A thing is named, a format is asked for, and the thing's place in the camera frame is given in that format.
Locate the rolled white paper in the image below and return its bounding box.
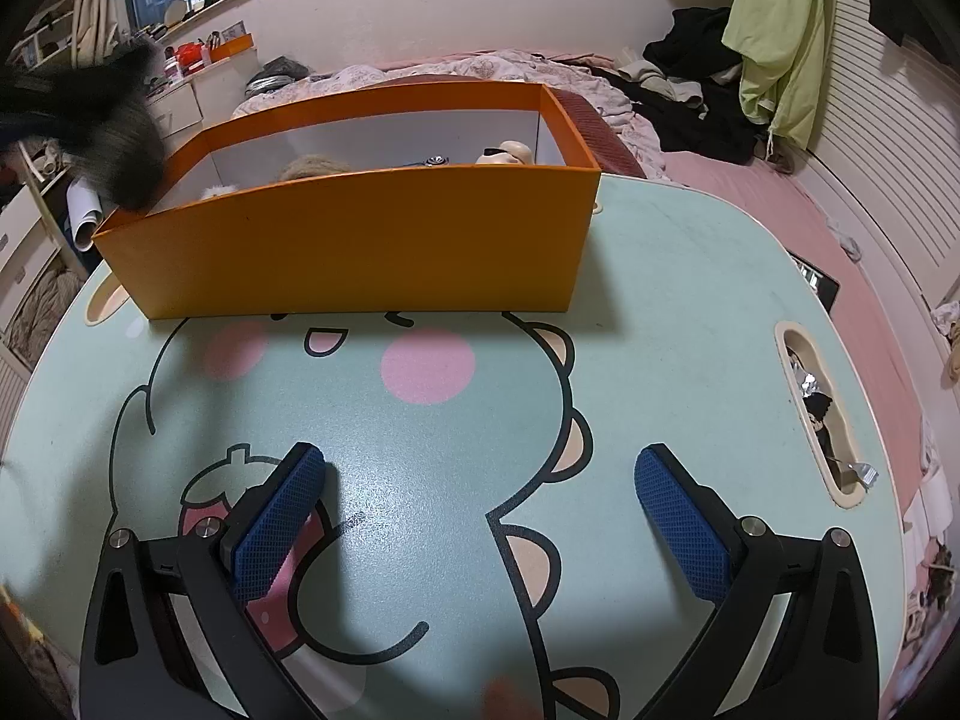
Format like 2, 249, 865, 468
64, 180, 106, 252

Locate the beige and white fur pompom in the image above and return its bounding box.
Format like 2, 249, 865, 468
199, 154, 353, 201

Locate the white drawer cabinet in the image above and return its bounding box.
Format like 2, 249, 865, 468
146, 49, 260, 151

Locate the orange cardboard box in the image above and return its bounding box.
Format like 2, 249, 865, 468
91, 82, 603, 320

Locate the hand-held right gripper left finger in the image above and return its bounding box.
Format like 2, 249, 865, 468
79, 441, 331, 720

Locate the light green hanging cloth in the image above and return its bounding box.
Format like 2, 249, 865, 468
721, 0, 835, 149

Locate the doll head keychain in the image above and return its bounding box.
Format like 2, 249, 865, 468
475, 140, 535, 166

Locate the pink floral blanket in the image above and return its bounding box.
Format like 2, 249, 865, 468
232, 47, 676, 181

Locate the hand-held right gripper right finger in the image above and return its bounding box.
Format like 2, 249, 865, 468
634, 444, 880, 720

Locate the grey cloth bundle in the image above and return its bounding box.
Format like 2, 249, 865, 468
247, 56, 312, 98

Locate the grey beige garment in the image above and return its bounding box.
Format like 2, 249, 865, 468
619, 60, 706, 107

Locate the black smartphone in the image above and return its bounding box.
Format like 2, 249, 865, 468
787, 253, 841, 312

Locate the pile of black clothes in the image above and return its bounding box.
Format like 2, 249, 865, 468
600, 6, 773, 166

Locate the beige curtain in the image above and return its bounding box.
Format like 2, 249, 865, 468
71, 0, 140, 68

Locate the white slatted wardrobe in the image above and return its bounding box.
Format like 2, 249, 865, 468
795, 0, 960, 331

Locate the beige folded quilt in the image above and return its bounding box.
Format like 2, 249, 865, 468
0, 262, 83, 361

